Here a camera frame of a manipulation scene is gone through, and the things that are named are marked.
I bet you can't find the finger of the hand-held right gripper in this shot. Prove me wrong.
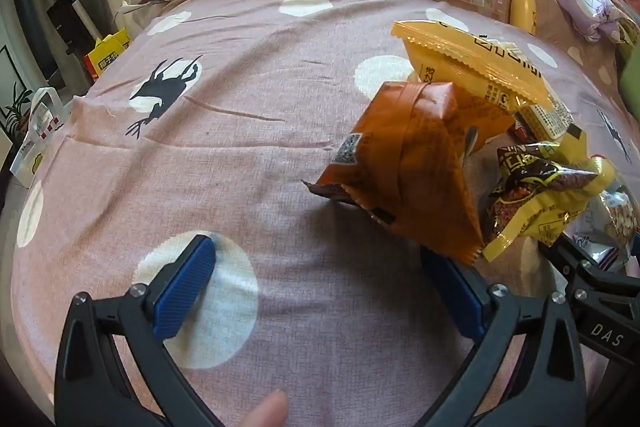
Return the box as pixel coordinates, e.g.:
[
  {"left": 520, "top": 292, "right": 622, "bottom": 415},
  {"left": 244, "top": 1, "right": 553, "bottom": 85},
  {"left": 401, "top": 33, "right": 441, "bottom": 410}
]
[{"left": 539, "top": 234, "right": 640, "bottom": 308}]

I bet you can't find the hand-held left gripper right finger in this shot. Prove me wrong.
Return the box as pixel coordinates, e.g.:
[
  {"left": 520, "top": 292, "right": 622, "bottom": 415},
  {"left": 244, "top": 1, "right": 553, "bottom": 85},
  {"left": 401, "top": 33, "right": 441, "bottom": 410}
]
[{"left": 420, "top": 247, "right": 588, "bottom": 427}]

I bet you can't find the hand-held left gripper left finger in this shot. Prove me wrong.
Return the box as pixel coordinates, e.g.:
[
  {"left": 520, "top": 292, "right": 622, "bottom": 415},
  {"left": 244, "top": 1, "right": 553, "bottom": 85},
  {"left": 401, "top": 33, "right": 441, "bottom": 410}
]
[{"left": 54, "top": 234, "right": 221, "bottom": 427}]

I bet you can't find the clear nut snack packet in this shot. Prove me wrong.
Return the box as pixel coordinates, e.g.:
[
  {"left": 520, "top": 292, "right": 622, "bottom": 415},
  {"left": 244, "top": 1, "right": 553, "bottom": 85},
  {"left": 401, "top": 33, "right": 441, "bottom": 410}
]
[{"left": 570, "top": 187, "right": 640, "bottom": 273}]

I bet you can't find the yellow brown snack packet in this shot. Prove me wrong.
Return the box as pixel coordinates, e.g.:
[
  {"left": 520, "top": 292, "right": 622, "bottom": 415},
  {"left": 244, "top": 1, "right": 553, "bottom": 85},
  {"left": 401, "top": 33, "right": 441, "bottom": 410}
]
[{"left": 482, "top": 127, "right": 616, "bottom": 263}]

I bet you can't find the orange snack packet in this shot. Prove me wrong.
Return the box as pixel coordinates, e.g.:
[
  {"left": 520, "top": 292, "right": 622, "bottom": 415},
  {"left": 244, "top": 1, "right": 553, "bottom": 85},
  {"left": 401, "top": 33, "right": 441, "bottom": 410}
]
[{"left": 302, "top": 81, "right": 516, "bottom": 268}]

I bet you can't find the large yellow snack packet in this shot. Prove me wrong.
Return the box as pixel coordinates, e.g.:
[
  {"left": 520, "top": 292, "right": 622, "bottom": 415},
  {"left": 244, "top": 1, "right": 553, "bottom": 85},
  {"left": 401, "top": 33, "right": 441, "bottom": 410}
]
[{"left": 391, "top": 20, "right": 551, "bottom": 112}]

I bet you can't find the person's left hand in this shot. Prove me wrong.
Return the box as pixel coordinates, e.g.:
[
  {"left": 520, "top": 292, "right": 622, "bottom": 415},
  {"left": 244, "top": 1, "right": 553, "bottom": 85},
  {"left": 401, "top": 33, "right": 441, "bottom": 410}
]
[{"left": 235, "top": 389, "right": 289, "bottom": 427}]

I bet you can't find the white red paper bag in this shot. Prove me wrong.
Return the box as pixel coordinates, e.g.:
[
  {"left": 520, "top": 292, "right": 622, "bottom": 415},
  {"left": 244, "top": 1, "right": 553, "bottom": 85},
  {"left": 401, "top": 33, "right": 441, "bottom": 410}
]
[{"left": 9, "top": 87, "right": 71, "bottom": 188}]

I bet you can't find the yellow red carton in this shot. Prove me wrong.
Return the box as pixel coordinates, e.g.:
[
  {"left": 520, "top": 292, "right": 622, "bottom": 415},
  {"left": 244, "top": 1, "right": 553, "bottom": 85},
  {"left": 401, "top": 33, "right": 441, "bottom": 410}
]
[{"left": 82, "top": 29, "right": 132, "bottom": 80}]

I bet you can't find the framed plant picture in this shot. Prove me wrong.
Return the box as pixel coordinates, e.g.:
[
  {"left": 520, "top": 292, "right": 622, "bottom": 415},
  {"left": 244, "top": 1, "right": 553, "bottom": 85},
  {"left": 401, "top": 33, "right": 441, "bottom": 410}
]
[{"left": 0, "top": 47, "right": 31, "bottom": 148}]

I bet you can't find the black upright object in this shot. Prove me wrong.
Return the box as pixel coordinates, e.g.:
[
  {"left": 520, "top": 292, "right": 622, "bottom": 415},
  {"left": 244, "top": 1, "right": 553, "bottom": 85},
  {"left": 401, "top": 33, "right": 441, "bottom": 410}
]
[{"left": 45, "top": 0, "right": 101, "bottom": 58}]

